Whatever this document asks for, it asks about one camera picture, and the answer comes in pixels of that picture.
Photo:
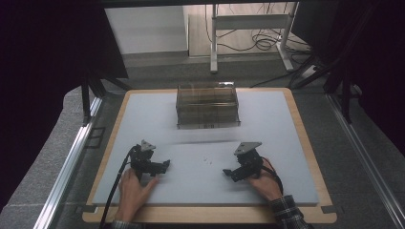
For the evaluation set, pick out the aluminium rail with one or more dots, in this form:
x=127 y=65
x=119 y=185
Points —
x=68 y=165
x=366 y=159

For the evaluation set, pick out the transparent plastic drawer box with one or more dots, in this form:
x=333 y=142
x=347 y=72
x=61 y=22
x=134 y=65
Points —
x=207 y=106

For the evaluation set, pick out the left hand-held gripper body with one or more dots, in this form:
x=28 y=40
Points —
x=141 y=157

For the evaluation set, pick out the black metal stand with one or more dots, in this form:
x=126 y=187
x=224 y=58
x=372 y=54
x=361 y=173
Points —
x=345 y=92
x=86 y=101

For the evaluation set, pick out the white metal desk frame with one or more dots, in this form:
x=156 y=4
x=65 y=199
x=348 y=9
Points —
x=251 y=21

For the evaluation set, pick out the person's right hand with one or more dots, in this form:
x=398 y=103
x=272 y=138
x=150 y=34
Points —
x=266 y=186

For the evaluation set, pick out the wooden table board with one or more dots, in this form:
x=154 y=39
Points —
x=223 y=214

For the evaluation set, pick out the dark curtain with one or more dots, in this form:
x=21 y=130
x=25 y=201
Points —
x=375 y=63
x=47 y=63

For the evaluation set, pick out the person's left hand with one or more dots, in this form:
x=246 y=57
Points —
x=132 y=194

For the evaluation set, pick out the white power strip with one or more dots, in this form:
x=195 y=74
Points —
x=308 y=72

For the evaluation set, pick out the grey foam mat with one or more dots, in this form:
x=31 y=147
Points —
x=197 y=191

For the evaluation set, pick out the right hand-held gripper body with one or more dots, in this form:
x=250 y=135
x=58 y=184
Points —
x=250 y=159

